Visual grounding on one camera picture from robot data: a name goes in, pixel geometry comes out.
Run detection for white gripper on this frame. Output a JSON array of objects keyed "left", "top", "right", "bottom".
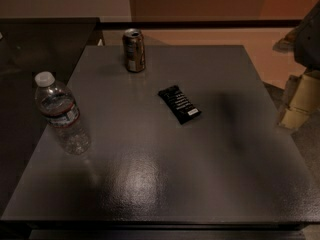
[{"left": 273, "top": 28, "right": 320, "bottom": 130}]

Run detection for black rxbar chocolate wrapper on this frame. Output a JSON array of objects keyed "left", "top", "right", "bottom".
[{"left": 158, "top": 85, "right": 201, "bottom": 124}]

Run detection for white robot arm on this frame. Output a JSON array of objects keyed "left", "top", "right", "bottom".
[{"left": 273, "top": 1, "right": 320, "bottom": 129}]

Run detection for brown soda can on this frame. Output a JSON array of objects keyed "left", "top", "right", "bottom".
[{"left": 122, "top": 28, "right": 145, "bottom": 73}]

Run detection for clear plastic water bottle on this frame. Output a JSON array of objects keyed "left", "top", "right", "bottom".
[{"left": 35, "top": 71, "right": 90, "bottom": 155}]

